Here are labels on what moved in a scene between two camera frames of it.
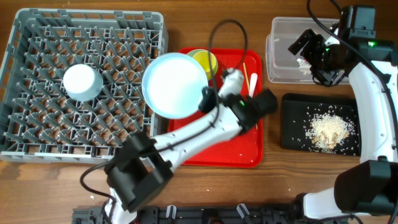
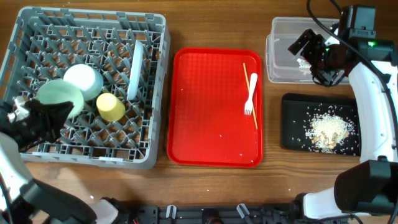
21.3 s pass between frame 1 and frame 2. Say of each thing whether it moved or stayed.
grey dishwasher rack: stayed
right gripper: stayed
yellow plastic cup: moved
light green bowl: moved
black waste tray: stayed
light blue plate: moved
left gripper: moved
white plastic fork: stayed
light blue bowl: stayed
